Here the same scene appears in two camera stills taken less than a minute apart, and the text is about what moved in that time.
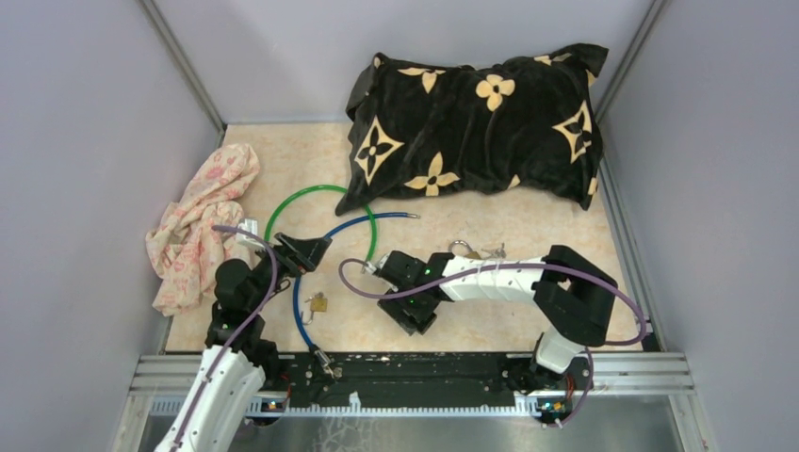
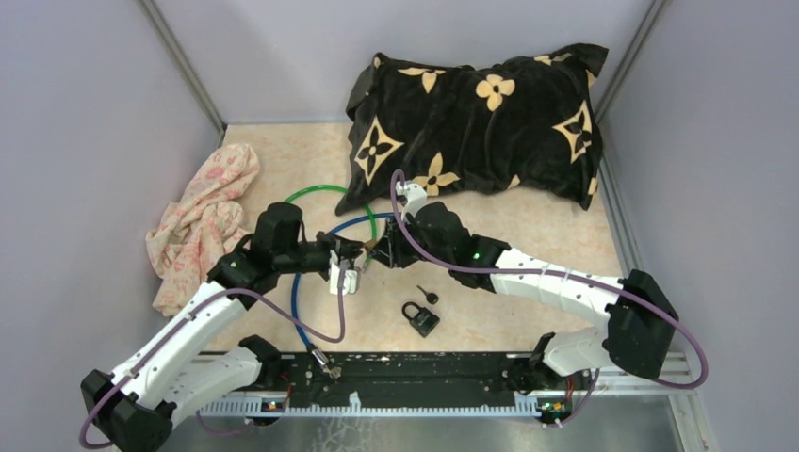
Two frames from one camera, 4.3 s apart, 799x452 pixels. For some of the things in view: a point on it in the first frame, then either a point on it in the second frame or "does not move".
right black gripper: (393, 305) to (389, 250)
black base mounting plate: (421, 379) does not move
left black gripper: (308, 252) to (338, 247)
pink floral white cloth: (183, 249) does not move
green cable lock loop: (322, 186) does not move
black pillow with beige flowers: (529, 126) does not move
